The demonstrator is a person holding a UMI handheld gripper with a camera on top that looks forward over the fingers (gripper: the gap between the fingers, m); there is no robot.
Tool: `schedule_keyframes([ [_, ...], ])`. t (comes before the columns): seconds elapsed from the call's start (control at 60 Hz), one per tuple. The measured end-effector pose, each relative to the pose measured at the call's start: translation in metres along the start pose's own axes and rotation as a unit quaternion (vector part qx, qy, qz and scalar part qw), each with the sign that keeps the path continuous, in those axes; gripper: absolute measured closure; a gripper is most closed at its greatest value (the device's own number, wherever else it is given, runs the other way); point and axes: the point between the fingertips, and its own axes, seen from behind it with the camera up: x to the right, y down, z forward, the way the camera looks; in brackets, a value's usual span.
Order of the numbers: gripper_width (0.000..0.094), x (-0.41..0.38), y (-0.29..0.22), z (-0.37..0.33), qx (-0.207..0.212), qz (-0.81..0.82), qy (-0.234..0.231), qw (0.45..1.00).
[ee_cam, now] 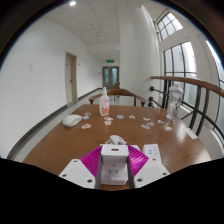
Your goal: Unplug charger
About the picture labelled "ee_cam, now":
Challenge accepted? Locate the wide curved window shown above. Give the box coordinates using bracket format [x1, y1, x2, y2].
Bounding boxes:
[204, 39, 224, 134]

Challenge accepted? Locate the black railing with wooden handrail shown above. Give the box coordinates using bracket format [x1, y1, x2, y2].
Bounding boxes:
[148, 75, 224, 148]

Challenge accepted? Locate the white paper card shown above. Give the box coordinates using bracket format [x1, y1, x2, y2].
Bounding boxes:
[183, 127, 199, 140]

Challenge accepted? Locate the tall black-framed window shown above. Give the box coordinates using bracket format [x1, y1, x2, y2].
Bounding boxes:
[162, 41, 198, 108]

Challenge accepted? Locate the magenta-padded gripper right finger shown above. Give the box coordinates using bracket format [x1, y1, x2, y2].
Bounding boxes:
[126, 144, 171, 189]

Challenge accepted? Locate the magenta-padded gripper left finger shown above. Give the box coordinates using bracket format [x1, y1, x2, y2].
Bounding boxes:
[58, 144, 103, 190]

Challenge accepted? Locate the white coiled power cable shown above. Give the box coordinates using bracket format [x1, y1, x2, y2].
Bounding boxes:
[105, 134, 128, 146]

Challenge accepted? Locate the white side door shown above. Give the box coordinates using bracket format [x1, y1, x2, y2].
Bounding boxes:
[64, 51, 79, 105]

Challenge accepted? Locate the wooden armchair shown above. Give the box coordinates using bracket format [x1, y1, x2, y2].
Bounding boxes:
[88, 87, 147, 108]

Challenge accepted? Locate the white spray bottle orange label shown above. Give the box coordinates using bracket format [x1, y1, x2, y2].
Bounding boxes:
[98, 86, 111, 117]

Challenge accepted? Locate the white computer mouse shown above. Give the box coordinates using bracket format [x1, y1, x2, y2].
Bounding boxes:
[62, 114, 83, 128]

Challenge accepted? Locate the small upper window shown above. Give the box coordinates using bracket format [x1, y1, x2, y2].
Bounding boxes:
[156, 12, 184, 41]

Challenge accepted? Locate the clear plastic water bottle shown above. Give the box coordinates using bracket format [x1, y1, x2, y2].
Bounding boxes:
[165, 83, 184, 123]

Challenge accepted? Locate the grey double door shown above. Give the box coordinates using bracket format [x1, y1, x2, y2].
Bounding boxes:
[101, 65, 120, 89]

